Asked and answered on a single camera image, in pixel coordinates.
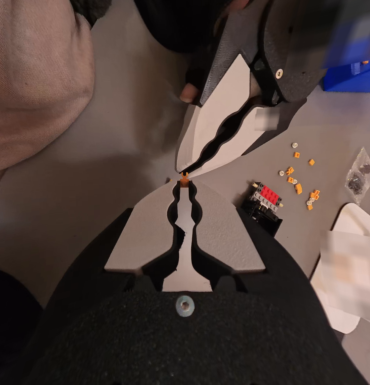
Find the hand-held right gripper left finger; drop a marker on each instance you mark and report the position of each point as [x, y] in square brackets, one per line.
[143, 237]

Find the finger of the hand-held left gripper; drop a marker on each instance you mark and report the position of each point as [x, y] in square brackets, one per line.
[209, 120]
[233, 141]

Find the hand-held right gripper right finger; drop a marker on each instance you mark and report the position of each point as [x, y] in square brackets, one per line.
[227, 240]

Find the orange black lego car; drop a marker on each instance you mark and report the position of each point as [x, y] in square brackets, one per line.
[269, 194]

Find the orange lego brick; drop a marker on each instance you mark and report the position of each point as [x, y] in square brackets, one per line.
[184, 183]

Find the person's left forearm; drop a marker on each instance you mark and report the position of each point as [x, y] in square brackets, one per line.
[179, 24]

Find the scattered orange white lego pieces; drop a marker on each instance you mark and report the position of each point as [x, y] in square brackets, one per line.
[298, 188]

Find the person's left hand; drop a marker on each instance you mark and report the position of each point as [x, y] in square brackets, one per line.
[191, 94]

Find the blue plastic bin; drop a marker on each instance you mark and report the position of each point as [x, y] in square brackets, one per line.
[350, 81]

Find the clear bag of dark pieces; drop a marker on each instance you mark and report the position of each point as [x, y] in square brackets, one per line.
[358, 177]

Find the white book stand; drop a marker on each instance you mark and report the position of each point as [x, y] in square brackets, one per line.
[353, 216]

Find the beige hooded sweatshirt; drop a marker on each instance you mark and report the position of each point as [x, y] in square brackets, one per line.
[31, 75]

